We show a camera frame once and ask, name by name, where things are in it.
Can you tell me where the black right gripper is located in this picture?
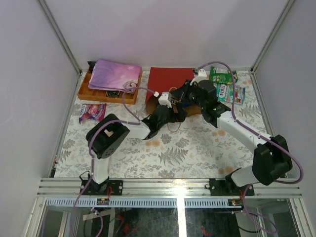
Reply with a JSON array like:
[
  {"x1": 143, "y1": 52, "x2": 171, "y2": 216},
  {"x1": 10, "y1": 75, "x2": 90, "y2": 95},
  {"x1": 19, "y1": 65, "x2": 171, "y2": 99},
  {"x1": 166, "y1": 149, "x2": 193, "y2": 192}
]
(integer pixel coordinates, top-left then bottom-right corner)
[{"x1": 172, "y1": 79, "x2": 206, "y2": 110}]

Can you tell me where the red paper bag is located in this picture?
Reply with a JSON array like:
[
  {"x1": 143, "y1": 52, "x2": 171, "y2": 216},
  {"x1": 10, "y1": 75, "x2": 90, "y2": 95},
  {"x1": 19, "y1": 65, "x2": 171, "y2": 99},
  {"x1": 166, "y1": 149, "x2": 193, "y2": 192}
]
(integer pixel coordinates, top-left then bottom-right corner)
[{"x1": 145, "y1": 67, "x2": 201, "y2": 117}]

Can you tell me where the green candy packet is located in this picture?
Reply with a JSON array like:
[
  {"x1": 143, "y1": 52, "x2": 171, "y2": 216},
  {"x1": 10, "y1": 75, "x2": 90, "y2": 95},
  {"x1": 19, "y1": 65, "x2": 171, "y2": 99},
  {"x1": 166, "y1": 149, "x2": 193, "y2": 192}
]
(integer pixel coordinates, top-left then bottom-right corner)
[{"x1": 209, "y1": 66, "x2": 238, "y2": 84}]

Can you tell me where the teal Fox's candy bag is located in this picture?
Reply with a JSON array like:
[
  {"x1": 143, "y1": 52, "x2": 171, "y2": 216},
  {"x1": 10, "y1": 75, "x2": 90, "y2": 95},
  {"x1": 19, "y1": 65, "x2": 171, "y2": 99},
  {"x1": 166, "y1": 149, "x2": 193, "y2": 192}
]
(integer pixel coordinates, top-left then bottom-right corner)
[{"x1": 216, "y1": 84, "x2": 245, "y2": 104}]

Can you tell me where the pink purple Fox's candy bag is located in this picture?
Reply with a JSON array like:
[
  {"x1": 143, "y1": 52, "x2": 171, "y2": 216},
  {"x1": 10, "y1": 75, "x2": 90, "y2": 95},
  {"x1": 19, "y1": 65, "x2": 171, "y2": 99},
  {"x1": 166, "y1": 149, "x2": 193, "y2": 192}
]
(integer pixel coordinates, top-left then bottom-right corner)
[{"x1": 79, "y1": 104, "x2": 107, "y2": 124}]

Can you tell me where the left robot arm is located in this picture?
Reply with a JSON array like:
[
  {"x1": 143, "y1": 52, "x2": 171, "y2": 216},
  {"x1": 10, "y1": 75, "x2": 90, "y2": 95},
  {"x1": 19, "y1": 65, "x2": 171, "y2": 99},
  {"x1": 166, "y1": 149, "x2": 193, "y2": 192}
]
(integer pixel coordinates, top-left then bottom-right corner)
[{"x1": 86, "y1": 103, "x2": 188, "y2": 195}]

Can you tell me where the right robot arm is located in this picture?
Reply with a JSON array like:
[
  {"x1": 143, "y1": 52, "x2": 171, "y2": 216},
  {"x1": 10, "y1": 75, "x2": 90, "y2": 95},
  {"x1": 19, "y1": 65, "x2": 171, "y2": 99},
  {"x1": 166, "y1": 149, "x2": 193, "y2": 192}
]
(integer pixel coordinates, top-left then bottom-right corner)
[{"x1": 171, "y1": 80, "x2": 293, "y2": 195}]

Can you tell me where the dark rolled patterned cloth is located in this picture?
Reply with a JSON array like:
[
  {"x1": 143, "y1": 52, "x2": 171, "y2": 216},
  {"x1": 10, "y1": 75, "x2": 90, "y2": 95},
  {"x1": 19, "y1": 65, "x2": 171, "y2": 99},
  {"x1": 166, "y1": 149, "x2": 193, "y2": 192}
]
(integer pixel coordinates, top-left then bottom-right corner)
[{"x1": 106, "y1": 91, "x2": 120, "y2": 98}]

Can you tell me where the wooden compartment tray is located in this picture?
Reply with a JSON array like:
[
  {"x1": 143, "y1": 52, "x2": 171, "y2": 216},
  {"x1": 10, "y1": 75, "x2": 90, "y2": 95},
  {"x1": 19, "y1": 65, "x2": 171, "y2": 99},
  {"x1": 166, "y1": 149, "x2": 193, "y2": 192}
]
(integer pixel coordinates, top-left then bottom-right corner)
[{"x1": 78, "y1": 71, "x2": 142, "y2": 105}]

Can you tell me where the dark patterned cloth at back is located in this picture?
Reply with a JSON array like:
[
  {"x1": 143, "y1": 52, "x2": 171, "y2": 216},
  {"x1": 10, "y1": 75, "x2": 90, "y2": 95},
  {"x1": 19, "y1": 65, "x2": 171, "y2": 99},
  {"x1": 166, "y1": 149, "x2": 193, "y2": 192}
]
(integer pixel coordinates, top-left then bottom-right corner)
[{"x1": 87, "y1": 61, "x2": 96, "y2": 71}]

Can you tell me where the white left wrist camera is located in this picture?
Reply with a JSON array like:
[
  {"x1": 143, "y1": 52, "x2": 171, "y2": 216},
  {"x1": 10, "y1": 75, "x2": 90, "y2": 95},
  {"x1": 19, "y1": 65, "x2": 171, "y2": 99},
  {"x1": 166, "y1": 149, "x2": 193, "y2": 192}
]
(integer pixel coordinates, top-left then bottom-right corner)
[{"x1": 154, "y1": 91, "x2": 172, "y2": 108}]

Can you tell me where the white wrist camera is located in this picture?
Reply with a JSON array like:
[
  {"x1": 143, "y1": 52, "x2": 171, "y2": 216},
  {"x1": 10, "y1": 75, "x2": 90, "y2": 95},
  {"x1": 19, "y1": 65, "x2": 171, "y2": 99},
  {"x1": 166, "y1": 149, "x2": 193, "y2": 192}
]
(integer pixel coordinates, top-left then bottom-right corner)
[
  {"x1": 190, "y1": 69, "x2": 208, "y2": 85},
  {"x1": 154, "y1": 91, "x2": 172, "y2": 108}
]

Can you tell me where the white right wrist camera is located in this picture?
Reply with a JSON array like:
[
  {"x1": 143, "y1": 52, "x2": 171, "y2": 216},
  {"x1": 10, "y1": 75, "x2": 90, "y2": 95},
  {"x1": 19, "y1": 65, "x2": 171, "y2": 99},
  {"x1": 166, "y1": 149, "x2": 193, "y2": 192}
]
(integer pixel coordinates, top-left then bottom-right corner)
[{"x1": 190, "y1": 69, "x2": 208, "y2": 85}]

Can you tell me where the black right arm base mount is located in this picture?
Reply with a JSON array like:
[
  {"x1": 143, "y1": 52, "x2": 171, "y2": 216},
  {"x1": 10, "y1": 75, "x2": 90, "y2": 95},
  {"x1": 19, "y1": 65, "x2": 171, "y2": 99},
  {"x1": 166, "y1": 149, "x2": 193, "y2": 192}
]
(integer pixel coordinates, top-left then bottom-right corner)
[{"x1": 205, "y1": 178, "x2": 255, "y2": 197}]

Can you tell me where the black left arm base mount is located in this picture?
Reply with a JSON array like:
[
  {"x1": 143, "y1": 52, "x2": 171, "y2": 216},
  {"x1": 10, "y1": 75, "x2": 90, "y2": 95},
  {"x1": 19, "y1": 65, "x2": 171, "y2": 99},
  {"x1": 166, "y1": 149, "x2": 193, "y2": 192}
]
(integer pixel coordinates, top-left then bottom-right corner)
[{"x1": 79, "y1": 171, "x2": 123, "y2": 197}]

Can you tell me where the aluminium front rail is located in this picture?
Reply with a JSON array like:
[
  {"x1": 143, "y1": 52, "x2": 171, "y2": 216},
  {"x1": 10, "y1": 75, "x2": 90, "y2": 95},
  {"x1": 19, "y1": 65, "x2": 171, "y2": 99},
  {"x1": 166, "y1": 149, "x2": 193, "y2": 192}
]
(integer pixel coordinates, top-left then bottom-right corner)
[{"x1": 37, "y1": 178, "x2": 303, "y2": 198}]

